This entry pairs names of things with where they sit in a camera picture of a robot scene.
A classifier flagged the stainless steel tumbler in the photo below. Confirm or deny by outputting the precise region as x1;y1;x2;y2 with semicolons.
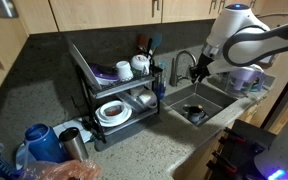
58;126;90;163

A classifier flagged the white paper sheet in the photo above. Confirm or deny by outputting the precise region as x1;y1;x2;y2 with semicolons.
52;118;94;144

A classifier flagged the orange plastic bag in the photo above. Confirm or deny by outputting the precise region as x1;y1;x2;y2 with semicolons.
17;158;102;180

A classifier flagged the black two-tier dish rack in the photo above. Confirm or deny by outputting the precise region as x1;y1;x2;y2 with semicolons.
73;63;167;144

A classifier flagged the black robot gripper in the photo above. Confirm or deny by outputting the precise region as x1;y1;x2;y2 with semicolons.
188;52;216;84

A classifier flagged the white mug dark print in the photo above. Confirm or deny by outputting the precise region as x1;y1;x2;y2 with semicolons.
130;54;151;78

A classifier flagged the brushed steel faucet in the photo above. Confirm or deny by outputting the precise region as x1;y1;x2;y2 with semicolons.
168;49;198;88

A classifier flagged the blue dish soap bottle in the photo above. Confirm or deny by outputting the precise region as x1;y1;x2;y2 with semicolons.
152;61;168;102

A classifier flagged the purple bowl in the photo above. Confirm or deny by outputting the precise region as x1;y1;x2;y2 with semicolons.
88;63;120;87

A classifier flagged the grey drying mat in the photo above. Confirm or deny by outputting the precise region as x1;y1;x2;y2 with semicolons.
92;111;162;152

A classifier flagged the black red bar clamp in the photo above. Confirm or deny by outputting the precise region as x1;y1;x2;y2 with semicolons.
218;127;249;147
206;150;239;176

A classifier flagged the blue spatula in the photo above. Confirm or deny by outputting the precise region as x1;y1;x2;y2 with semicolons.
148;32;164;64

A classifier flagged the blue water bottle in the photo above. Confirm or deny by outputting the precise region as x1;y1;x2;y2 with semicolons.
23;123;69;164

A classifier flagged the translucent plastic container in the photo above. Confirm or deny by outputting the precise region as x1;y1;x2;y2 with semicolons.
115;89;142;113

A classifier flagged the large white dinner plate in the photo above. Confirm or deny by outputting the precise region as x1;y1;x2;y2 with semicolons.
66;37;104;93

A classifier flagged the stainless steel sink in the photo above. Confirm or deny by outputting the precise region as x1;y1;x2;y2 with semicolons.
162;81;239;129

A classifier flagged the water filter pitcher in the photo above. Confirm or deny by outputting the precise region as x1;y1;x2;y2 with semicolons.
224;64;267;98

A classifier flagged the red spatula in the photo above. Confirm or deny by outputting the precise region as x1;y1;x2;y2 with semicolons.
137;33;149;56

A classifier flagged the black mug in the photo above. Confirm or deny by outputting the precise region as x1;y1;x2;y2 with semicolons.
184;104;209;126

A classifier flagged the small white plate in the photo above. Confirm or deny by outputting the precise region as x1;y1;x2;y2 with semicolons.
15;143;31;169

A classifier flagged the small white cup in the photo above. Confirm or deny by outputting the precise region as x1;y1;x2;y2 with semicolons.
115;60;135;82

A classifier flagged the black robot mounting stand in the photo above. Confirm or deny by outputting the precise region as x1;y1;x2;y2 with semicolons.
204;118;279;180

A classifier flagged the black utensil holder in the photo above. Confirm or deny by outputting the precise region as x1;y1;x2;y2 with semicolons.
149;64;165;90

